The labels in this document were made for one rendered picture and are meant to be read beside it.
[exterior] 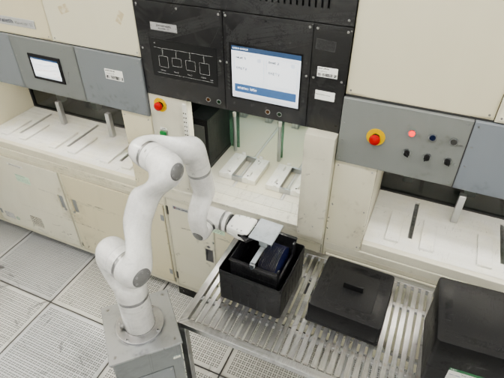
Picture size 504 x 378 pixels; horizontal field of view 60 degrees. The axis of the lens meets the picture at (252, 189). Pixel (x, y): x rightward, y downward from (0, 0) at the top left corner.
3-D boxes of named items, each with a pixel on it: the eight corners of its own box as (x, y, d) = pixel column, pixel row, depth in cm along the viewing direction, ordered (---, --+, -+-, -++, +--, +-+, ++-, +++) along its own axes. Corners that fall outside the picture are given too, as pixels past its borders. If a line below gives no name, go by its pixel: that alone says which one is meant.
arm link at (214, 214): (216, 223, 173) (227, 206, 178) (188, 213, 177) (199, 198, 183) (219, 235, 179) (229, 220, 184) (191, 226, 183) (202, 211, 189)
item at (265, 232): (253, 256, 203) (254, 205, 183) (294, 271, 196) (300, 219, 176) (228, 294, 185) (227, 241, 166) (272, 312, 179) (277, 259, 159)
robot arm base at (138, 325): (119, 352, 166) (109, 322, 154) (112, 313, 180) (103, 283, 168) (169, 336, 171) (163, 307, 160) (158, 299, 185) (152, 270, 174)
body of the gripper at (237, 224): (234, 221, 184) (258, 229, 180) (223, 236, 177) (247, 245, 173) (234, 208, 179) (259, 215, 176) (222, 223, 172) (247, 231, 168)
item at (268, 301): (247, 253, 206) (247, 226, 195) (303, 272, 197) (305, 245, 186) (219, 295, 186) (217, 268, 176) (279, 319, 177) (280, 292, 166)
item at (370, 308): (304, 319, 177) (307, 298, 169) (326, 268, 198) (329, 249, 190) (376, 346, 167) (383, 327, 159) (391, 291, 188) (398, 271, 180)
